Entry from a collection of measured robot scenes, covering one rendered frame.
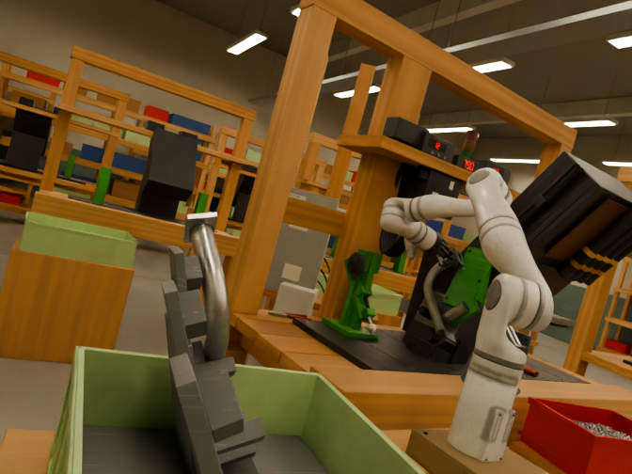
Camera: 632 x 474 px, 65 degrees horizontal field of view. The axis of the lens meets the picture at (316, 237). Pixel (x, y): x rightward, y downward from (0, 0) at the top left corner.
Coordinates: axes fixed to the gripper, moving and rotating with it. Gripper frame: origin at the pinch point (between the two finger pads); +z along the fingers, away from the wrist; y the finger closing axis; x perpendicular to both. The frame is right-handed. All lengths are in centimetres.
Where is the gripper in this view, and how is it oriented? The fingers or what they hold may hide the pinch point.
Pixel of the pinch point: (451, 258)
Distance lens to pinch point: 173.1
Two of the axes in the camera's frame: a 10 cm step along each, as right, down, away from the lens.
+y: -0.2, -7.6, 6.5
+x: -7.0, 4.8, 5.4
